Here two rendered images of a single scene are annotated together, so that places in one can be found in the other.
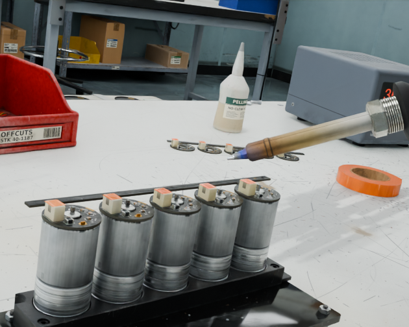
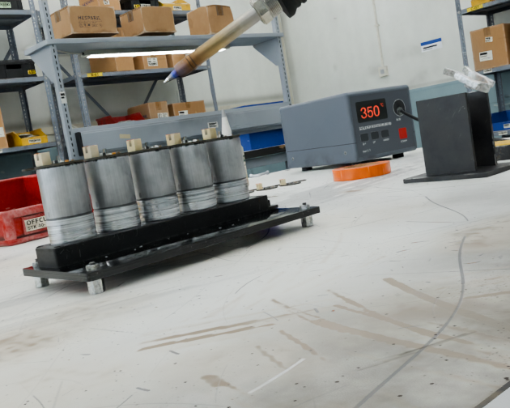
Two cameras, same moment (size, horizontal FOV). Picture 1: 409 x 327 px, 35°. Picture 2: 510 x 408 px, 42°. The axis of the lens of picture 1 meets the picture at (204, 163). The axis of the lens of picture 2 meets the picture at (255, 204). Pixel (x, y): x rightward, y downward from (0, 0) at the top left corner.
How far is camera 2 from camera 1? 0.15 m
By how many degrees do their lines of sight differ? 11
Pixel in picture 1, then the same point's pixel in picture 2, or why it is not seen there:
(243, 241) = (221, 177)
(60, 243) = (53, 180)
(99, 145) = not seen: hidden behind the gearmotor
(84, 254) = (75, 184)
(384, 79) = (355, 99)
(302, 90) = (295, 142)
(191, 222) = (163, 157)
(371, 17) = not seen: hidden behind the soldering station
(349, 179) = (342, 172)
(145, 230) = (123, 163)
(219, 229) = (192, 163)
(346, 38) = not seen: hidden behind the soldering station
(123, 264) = (114, 195)
